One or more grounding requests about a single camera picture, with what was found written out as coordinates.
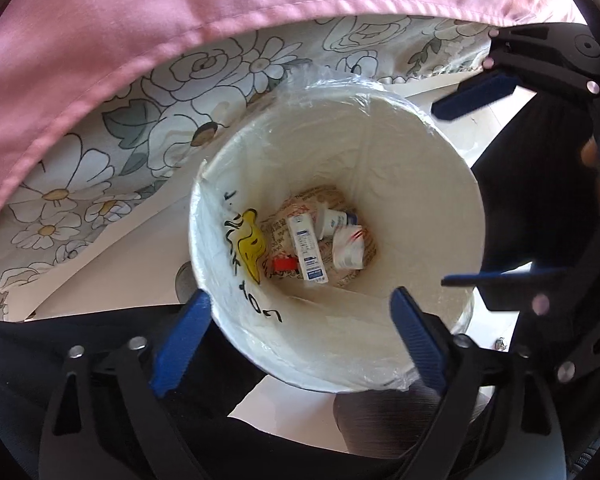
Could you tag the small red box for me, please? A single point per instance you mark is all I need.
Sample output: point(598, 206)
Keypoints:
point(283, 263)

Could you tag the pink floral bed sheet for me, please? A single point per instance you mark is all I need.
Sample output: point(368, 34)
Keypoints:
point(130, 25)

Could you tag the person's right hand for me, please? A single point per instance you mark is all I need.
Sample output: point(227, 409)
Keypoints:
point(590, 152)

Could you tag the small white bottle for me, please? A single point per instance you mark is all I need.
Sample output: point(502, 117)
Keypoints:
point(332, 221)

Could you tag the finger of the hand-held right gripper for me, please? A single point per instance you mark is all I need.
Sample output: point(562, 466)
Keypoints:
point(510, 278)
point(480, 95)

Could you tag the small white carton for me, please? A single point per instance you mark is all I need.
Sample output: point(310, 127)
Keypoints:
point(306, 250)

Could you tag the large white milk carton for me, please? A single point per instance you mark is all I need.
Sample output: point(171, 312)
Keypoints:
point(349, 247)

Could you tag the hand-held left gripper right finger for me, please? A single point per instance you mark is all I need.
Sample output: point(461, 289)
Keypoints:
point(422, 345)

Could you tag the white round waste bin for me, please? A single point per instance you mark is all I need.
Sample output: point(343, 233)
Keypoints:
point(370, 160)

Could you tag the clear plastic bin liner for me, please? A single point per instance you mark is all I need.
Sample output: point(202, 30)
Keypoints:
point(245, 245)

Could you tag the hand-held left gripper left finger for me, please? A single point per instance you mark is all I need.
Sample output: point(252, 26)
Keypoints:
point(180, 350)

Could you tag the grey floral bed skirt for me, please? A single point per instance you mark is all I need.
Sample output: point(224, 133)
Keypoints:
point(190, 85)

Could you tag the person's grey socked foot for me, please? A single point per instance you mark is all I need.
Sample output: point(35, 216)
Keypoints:
point(380, 415)

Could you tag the person's left leg black trousers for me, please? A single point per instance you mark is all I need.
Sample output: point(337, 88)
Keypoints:
point(80, 325)

